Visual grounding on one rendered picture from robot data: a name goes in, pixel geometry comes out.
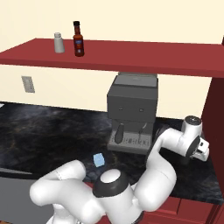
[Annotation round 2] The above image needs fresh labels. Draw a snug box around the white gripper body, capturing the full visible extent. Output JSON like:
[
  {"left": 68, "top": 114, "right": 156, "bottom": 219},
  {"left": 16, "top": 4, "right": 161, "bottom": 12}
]
[{"left": 193, "top": 138, "right": 211, "bottom": 162}]

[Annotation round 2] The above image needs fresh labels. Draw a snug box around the red cabinet side panel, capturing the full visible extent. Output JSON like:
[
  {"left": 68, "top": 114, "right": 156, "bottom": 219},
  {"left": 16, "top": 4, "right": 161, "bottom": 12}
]
[{"left": 200, "top": 76, "right": 224, "bottom": 204}]

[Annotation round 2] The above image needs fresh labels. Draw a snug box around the red cabinet shelf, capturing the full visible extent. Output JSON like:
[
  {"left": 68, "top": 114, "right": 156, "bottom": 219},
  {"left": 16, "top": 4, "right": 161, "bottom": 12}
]
[{"left": 0, "top": 38, "right": 224, "bottom": 79}]

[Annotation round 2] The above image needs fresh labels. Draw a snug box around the red drawer front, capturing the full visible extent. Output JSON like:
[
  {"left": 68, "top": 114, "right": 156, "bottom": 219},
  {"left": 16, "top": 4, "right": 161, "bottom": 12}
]
[
  {"left": 176, "top": 199, "right": 219, "bottom": 224},
  {"left": 141, "top": 196, "right": 182, "bottom": 224}
]

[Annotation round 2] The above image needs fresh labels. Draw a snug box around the grey coffee machine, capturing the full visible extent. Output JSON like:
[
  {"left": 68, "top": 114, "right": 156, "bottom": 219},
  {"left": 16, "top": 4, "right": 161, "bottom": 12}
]
[{"left": 106, "top": 72, "right": 159, "bottom": 156}]

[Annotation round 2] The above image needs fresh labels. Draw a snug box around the light blue cube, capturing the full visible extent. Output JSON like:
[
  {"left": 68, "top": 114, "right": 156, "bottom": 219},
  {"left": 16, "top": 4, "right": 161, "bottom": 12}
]
[{"left": 93, "top": 152, "right": 106, "bottom": 168}]

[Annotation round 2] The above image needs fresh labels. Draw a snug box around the dark red sauce bottle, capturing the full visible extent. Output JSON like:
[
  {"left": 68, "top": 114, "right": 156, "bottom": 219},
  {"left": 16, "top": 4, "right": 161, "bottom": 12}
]
[{"left": 72, "top": 20, "right": 86, "bottom": 58}]

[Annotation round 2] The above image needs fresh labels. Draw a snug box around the grey shaker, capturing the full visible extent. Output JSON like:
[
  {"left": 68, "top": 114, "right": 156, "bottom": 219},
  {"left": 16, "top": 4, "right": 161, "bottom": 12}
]
[{"left": 53, "top": 31, "right": 67, "bottom": 54}]

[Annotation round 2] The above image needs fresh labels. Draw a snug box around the grey appliance front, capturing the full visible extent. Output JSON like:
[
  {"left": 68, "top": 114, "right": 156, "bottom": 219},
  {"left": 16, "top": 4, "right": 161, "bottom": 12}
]
[{"left": 0, "top": 174, "right": 55, "bottom": 224}]

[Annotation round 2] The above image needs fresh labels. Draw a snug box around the grey wall outlet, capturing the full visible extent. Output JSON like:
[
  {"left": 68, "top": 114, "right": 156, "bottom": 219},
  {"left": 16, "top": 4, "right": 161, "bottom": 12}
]
[{"left": 20, "top": 75, "right": 36, "bottom": 95}]

